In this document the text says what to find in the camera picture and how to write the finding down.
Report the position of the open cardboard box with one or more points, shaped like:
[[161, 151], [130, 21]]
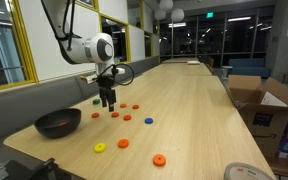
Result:
[[263, 107]]

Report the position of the green wooden block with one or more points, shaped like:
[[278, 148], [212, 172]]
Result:
[[96, 101]]

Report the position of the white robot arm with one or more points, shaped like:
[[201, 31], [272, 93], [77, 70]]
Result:
[[76, 49]]

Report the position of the wooden chair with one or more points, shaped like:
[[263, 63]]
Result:
[[209, 64]]

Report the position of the white plate on table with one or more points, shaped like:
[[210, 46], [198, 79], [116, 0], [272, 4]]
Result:
[[193, 62]]

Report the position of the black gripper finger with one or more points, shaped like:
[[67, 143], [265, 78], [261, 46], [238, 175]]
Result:
[[111, 106], [104, 104]]

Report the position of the black bowl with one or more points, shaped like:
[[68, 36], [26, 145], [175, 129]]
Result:
[[59, 123]]

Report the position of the blue sofa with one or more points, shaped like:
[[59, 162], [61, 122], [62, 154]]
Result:
[[250, 67]]

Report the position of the white pendant lamp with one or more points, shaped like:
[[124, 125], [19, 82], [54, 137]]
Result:
[[166, 4], [177, 15], [160, 15]]

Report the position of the green exit sign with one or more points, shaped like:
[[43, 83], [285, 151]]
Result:
[[210, 15]]

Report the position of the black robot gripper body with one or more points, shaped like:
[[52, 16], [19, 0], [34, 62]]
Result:
[[105, 84]]

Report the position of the wrist camera wooden mount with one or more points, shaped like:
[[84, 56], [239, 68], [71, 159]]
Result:
[[89, 78]]

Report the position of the grey bench seat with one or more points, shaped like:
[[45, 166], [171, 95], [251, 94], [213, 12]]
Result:
[[21, 107]]

